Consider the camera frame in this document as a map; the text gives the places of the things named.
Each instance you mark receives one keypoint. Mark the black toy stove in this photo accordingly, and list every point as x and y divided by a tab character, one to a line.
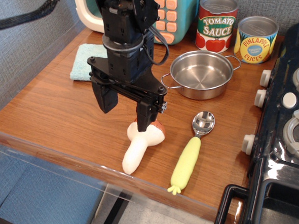
272	196

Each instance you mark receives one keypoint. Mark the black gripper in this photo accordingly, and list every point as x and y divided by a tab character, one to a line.
128	71

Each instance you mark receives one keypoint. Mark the yellow handled metal spoon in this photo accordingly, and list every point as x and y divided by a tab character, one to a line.
202	124

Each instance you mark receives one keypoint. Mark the plush mushroom toy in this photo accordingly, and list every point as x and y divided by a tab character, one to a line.
140	141

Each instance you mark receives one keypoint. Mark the tomato sauce can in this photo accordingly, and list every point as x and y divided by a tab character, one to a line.
216	20

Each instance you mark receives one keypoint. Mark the teal toy microwave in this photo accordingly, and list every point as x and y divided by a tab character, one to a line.
176	16

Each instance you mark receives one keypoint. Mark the clear acrylic barrier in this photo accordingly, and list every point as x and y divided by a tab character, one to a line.
33	191

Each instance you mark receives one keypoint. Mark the small steel pot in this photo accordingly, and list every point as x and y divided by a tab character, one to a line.
201	75

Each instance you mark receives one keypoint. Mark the pineapple slices can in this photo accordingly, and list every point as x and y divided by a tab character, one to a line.
255	39

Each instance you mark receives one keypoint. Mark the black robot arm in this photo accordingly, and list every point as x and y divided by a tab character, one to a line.
129	34

